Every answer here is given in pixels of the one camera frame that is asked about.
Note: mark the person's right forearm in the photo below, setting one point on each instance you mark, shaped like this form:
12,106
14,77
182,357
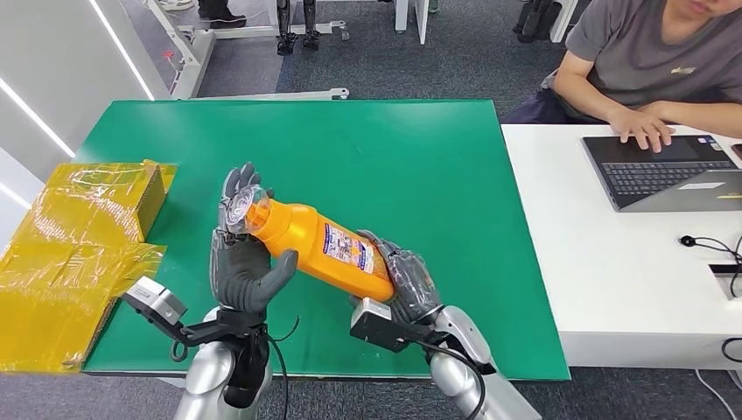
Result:
586,97

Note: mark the white table leg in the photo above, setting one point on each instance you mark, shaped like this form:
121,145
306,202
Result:
420,17

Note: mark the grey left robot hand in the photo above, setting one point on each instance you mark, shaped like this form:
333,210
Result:
240,272

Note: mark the yellow taped cardboard box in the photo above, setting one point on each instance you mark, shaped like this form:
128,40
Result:
52,266

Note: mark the black robot leg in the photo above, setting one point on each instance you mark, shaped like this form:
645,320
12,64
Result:
285,29
310,28

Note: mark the black shoes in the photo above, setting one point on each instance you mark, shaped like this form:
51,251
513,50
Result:
219,14

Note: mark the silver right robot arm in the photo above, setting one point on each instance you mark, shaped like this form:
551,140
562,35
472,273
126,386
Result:
464,377

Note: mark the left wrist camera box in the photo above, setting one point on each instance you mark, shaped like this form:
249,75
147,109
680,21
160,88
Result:
153,301

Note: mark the person's right hand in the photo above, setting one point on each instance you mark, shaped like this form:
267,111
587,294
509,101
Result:
640,126

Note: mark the white shoe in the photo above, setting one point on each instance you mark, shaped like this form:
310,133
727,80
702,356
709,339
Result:
175,3

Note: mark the orange detergent bottle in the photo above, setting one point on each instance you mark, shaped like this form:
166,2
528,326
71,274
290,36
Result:
301,238

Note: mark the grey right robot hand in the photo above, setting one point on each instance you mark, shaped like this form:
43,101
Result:
411,284

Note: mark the green table mat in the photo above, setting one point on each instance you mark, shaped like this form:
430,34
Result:
359,162

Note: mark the white slanted furniture leg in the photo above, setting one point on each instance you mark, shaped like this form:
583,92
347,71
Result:
562,17

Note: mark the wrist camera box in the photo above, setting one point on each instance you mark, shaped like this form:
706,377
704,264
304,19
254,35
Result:
377,324
153,301

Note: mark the white desk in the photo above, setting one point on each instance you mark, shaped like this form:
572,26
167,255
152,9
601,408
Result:
608,261

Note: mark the person's left forearm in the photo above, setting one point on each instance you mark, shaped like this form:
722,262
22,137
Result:
707,119

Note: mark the dark grey laptop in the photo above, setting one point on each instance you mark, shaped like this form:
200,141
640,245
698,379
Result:
649,175

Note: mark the white metal stand frame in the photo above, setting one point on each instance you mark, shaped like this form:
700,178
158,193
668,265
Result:
192,58

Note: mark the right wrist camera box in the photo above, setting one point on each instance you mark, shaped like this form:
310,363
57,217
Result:
377,324

